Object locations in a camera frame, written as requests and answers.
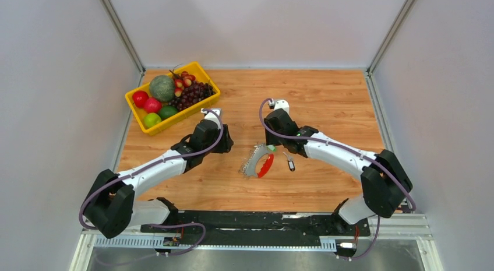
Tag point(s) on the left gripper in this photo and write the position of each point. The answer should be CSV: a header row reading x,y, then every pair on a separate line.
x,y
226,141

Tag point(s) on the metal key holder red handle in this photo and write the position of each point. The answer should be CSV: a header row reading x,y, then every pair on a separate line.
x,y
258,163

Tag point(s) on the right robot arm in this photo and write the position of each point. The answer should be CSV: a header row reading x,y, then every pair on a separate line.
x,y
384,182

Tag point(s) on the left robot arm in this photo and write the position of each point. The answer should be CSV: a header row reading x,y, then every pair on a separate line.
x,y
111,205

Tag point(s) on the key with green tag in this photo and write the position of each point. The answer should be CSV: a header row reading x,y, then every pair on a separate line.
x,y
271,148

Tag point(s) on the dark purple grape bunch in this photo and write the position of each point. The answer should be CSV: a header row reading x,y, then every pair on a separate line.
x,y
192,95

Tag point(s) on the dark green lime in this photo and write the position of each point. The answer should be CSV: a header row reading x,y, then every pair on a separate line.
x,y
167,111

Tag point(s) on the red cherries bunch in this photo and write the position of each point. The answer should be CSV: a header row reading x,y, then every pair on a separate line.
x,y
182,81

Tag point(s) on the light green apple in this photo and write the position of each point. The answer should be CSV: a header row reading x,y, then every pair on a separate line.
x,y
151,119

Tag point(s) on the pink red apple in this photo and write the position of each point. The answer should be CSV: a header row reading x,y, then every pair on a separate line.
x,y
152,105

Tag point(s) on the green melon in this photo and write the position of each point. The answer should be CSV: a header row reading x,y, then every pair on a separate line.
x,y
162,88

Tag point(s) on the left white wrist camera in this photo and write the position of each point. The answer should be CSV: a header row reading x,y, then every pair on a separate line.
x,y
214,115

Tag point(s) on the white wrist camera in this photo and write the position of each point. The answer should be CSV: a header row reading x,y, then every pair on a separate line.
x,y
279,104
214,115

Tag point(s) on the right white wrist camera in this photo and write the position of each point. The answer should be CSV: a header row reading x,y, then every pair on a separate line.
x,y
279,104

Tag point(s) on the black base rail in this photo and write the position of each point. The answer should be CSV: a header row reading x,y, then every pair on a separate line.
x,y
243,231

